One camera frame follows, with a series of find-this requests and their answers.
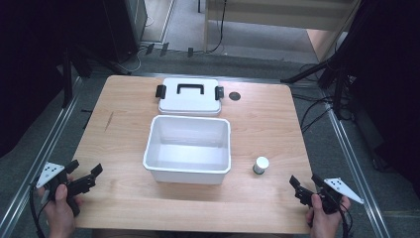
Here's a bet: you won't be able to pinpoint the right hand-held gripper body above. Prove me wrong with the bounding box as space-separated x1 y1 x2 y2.
294 177 365 216

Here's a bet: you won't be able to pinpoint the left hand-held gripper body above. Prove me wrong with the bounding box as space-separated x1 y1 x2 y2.
35 161 97 218

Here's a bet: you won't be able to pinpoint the small silver can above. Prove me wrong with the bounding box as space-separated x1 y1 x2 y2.
252 156 270 176

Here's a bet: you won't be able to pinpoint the white plastic storage box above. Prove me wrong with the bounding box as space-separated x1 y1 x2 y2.
142 114 233 185

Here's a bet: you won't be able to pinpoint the person's right hand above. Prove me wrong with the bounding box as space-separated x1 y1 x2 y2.
304 193 352 238

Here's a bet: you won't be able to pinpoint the person's left hand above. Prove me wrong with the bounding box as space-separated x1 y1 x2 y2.
39 183 84 238

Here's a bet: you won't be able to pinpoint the black upright stand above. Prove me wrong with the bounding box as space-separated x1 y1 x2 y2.
60 48 74 109

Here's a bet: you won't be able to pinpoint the black tripod stand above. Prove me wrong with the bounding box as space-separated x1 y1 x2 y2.
279 46 356 121

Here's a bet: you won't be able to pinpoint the black curtain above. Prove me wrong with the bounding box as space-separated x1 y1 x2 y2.
0 0 115 159
340 0 420 199

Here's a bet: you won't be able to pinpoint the dark equipment cabinet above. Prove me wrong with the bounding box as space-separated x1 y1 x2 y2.
98 0 149 64

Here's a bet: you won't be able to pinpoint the light wooden furniture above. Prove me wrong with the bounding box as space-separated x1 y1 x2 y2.
203 0 363 63

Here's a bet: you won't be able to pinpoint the metal floor rail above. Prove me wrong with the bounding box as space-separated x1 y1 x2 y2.
325 98 394 238
0 76 84 236

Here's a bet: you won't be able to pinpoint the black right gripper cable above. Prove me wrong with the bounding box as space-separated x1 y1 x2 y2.
339 202 354 238

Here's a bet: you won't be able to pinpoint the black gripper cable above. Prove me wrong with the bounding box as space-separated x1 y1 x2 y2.
29 184 48 238
339 202 354 238

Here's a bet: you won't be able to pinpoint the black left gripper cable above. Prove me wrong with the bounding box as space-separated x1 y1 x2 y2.
29 184 48 238

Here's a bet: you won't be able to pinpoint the black floor cables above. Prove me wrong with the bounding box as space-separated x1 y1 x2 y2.
291 62 355 135

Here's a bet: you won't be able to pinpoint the white floor cable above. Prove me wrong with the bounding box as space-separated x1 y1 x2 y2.
113 44 148 75

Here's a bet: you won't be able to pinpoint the white lid with black handle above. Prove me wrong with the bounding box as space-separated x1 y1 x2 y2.
155 77 225 117

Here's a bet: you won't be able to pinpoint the black hanging cable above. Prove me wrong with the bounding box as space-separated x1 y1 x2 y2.
194 0 230 56

